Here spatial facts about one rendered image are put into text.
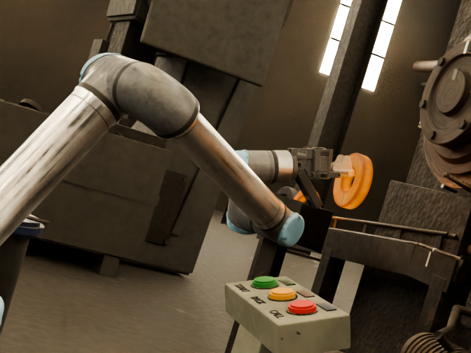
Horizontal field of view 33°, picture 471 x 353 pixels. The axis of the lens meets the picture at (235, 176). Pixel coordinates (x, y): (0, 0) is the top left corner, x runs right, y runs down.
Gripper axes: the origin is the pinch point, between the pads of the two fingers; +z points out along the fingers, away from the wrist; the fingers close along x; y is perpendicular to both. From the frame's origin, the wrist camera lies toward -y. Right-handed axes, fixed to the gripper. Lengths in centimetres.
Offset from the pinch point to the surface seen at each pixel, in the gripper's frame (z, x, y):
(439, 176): 18.7, -13.4, 0.6
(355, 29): 322, 626, 106
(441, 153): 16.7, -16.6, 7.1
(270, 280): -57, -82, -9
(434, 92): 17.4, -11.1, 23.1
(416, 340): -6, -45, -34
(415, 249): 12.4, -13.4, -19.3
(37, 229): -82, 44, -20
